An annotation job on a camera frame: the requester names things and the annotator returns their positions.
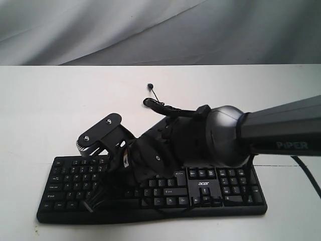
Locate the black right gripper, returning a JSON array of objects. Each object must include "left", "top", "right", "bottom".
[{"left": 107, "top": 129, "right": 182, "bottom": 186}]

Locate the black acer keyboard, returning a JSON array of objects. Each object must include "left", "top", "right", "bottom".
[{"left": 37, "top": 155, "right": 267, "bottom": 225}]

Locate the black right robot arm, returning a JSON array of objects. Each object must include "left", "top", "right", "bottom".
[{"left": 109, "top": 96, "right": 320, "bottom": 186}]

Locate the grey backdrop cloth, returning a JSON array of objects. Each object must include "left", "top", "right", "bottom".
[{"left": 1, "top": 1, "right": 320, "bottom": 65}]

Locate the black keyboard usb cable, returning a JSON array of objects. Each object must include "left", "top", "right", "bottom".
[{"left": 142, "top": 82, "right": 199, "bottom": 118}]

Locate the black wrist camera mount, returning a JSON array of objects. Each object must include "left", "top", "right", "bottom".
[{"left": 76, "top": 113, "right": 135, "bottom": 157}]

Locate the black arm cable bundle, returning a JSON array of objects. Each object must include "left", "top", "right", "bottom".
[{"left": 290, "top": 155, "right": 321, "bottom": 201}]

